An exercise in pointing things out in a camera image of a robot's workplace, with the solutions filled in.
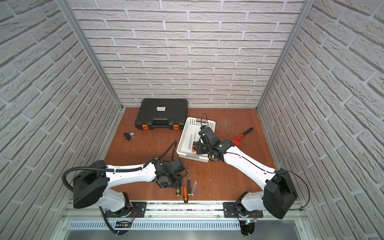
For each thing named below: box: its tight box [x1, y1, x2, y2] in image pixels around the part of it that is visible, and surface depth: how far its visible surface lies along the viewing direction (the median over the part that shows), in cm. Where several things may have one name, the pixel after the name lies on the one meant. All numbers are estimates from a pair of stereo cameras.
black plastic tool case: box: [135, 98, 188, 130], surface depth 109 cm
